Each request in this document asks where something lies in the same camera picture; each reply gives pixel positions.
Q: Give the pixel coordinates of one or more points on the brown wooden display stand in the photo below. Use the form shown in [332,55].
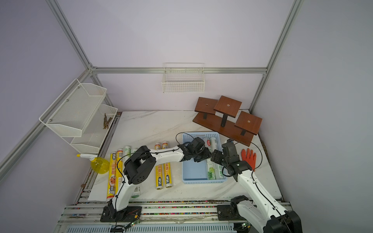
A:
[224,117]

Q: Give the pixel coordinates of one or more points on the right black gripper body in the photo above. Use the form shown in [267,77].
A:
[220,158]

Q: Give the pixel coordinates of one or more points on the long yellow wrap box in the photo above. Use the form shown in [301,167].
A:
[111,188]

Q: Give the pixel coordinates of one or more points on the light blue plastic basket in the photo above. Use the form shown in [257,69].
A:
[192,172]

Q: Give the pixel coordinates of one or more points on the yellow wrap roll far left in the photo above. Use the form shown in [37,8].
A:
[119,167]

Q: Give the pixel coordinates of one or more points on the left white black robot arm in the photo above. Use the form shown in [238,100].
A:
[139,166]

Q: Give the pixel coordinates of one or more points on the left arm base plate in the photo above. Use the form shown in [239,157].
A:
[129,214]

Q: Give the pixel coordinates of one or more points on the yellow wrap roll right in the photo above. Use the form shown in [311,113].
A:
[167,169]

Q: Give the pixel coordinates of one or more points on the white roll grape picture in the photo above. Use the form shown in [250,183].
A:
[127,152]

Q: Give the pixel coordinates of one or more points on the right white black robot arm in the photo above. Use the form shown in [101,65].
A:
[264,212]

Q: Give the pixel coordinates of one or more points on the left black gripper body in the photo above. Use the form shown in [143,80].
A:
[203,154]

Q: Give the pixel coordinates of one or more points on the white wire wall basket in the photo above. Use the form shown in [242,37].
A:
[183,78]

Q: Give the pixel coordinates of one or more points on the white roll red oval label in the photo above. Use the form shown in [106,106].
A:
[210,165]

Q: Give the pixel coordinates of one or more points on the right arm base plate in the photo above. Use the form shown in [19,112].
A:
[228,212]

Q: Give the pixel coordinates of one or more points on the yellow wrap roll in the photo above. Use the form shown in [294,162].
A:
[159,177]
[119,167]
[167,169]

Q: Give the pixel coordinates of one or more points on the white mesh two-tier shelf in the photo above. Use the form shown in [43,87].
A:
[77,116]

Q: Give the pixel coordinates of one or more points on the yellow spray bottle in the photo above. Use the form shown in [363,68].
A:
[98,164]

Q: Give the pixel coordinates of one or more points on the aluminium rail bench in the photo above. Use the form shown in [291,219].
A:
[156,217]

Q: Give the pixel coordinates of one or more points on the white green text roll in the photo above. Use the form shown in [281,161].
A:
[137,191]

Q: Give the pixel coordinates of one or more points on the red rubber glove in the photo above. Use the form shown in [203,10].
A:
[249,156]

